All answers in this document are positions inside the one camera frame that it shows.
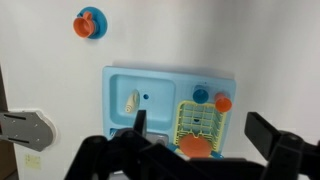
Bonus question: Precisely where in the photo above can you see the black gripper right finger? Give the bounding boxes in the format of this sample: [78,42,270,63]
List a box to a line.
[244,111,320,180]

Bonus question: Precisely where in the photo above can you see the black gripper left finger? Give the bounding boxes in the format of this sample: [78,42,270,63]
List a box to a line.
[64,109,188,180]

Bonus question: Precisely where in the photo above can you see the small blue toy cup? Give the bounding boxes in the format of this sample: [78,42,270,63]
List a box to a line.
[192,85,210,104]

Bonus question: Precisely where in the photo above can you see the small orange toy cup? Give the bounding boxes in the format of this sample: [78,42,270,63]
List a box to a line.
[214,92,233,113]

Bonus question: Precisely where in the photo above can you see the grey toy faucet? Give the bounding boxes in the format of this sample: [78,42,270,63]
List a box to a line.
[146,133,169,146]

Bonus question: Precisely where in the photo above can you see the light blue toy sink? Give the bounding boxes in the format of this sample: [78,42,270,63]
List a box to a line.
[102,65,237,158]

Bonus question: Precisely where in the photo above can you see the yellow toy dish rack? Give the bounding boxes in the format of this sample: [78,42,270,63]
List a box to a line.
[172,100,228,153]

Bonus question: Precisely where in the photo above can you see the blue toy saucer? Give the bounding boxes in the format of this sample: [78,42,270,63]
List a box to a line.
[76,6,108,40]

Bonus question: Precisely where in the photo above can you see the yellow sticky note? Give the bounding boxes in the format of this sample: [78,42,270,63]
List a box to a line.
[24,153,42,169]

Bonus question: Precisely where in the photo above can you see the grey metal mounting plate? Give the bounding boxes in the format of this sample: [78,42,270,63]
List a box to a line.
[0,110,56,153]

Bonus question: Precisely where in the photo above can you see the orange teacup with handle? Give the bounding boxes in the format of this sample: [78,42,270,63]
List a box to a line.
[73,11,98,39]

